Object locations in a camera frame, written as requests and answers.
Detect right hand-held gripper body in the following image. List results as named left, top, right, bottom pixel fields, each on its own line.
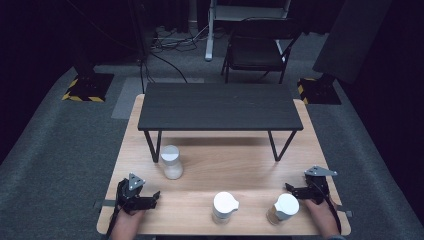
left=304, top=165, right=338, bottom=205

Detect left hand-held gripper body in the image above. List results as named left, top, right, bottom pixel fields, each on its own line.
left=115, top=172, right=148, bottom=214

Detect brown-filled jar with round lid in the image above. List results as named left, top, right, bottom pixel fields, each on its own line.
left=265, top=193, right=300, bottom=226

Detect glass jar with white powder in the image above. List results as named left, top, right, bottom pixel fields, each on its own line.
left=160, top=144, right=184, bottom=180

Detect glass jar with spout lid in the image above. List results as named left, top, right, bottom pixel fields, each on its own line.
left=211, top=191, right=240, bottom=225

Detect black shelf with metal legs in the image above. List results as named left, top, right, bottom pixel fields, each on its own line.
left=137, top=82, right=304, bottom=164

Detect person's right hand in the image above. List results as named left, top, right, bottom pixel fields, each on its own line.
left=303, top=197, right=338, bottom=238

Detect person's left hand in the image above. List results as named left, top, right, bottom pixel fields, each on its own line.
left=110, top=206, right=146, bottom=240

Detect grey tape strip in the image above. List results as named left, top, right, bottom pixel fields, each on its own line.
left=334, top=204, right=354, bottom=218
left=94, top=199, right=118, bottom=209

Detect black stand base hazard stripes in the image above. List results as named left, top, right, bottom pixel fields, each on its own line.
left=297, top=77, right=342, bottom=106
left=61, top=72, right=115, bottom=103

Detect black folding chair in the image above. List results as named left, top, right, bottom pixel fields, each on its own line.
left=220, top=17, right=302, bottom=85

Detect black tripod stand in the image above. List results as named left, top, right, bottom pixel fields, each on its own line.
left=128, top=0, right=156, bottom=95

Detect dark grey panel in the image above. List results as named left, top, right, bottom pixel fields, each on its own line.
left=312, top=0, right=393, bottom=85

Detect left hand-held gripper cable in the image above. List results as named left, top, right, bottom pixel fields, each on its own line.
left=105, top=184, right=124, bottom=238

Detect bundle of floor cables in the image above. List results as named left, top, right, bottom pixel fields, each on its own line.
left=150, top=25, right=210, bottom=53

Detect white desk frame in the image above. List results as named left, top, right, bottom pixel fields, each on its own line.
left=204, top=0, right=292, bottom=62

